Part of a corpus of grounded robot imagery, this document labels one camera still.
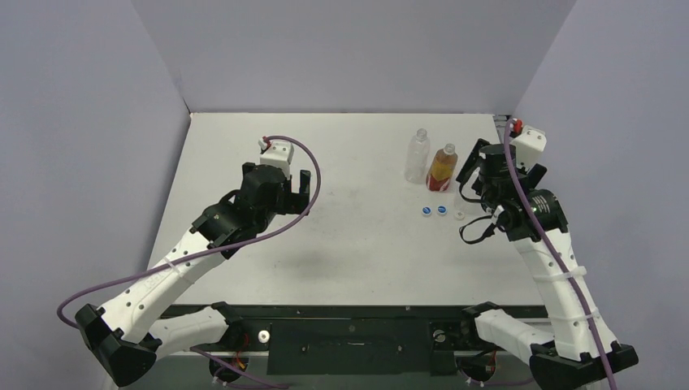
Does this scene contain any black cable loop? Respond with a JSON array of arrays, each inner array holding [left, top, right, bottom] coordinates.
[[458, 167, 505, 246]]

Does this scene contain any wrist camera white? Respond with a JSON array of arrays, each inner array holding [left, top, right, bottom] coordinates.
[[509, 118, 547, 172], [258, 137, 294, 167]]

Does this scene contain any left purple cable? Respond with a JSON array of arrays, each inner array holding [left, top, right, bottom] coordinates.
[[57, 135, 323, 329]]

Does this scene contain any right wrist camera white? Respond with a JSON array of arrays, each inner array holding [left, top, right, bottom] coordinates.
[[509, 118, 547, 172]]

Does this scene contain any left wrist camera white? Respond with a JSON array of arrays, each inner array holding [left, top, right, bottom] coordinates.
[[258, 137, 294, 167]]

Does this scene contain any clear plastic bottle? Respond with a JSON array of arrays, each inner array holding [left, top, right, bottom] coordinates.
[[454, 184, 484, 218]]

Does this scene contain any clear empty bottle upright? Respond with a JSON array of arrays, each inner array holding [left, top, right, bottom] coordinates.
[[404, 128, 430, 184]]

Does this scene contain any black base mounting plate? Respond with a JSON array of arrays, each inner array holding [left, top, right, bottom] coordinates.
[[161, 304, 550, 377]]

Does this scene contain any tea bottle red label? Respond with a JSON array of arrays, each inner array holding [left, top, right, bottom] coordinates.
[[426, 143, 458, 192]]

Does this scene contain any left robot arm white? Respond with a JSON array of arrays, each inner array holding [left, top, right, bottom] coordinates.
[[75, 162, 314, 387]]

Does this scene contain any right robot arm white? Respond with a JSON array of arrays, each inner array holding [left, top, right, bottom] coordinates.
[[457, 139, 639, 389]]

